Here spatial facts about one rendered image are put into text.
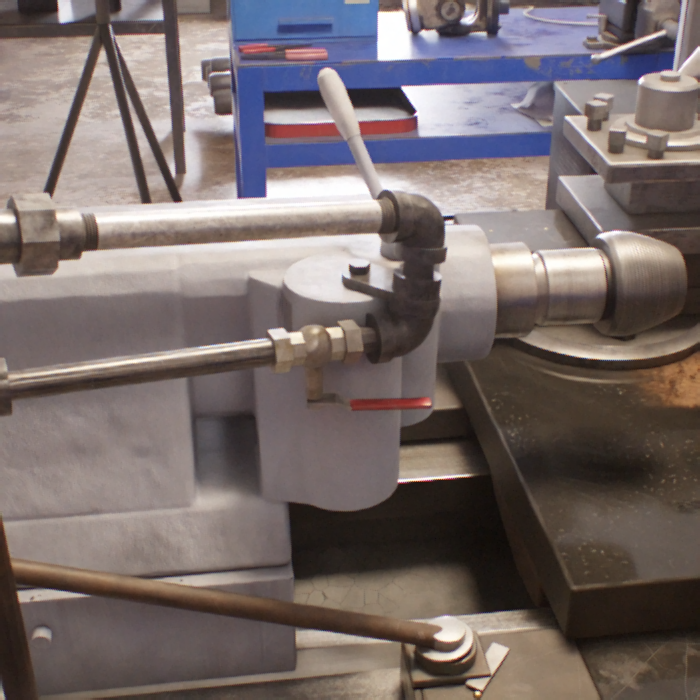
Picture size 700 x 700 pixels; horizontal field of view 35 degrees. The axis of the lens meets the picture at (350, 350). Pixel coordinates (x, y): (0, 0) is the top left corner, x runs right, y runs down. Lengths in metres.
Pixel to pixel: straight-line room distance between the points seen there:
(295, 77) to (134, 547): 1.89
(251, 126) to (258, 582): 1.90
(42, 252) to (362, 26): 2.24
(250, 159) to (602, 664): 1.97
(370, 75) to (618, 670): 1.96
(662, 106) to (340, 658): 0.63
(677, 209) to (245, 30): 1.75
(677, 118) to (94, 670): 0.76
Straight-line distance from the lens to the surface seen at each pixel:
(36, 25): 4.43
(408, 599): 1.17
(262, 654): 0.90
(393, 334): 0.73
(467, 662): 0.85
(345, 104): 0.82
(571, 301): 0.92
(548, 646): 0.90
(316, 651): 0.92
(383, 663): 0.93
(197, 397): 0.85
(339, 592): 1.17
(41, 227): 0.62
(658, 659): 0.91
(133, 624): 0.88
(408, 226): 0.71
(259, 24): 2.79
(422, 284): 0.73
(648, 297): 0.93
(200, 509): 0.85
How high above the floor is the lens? 1.48
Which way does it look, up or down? 28 degrees down
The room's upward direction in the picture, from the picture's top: straight up
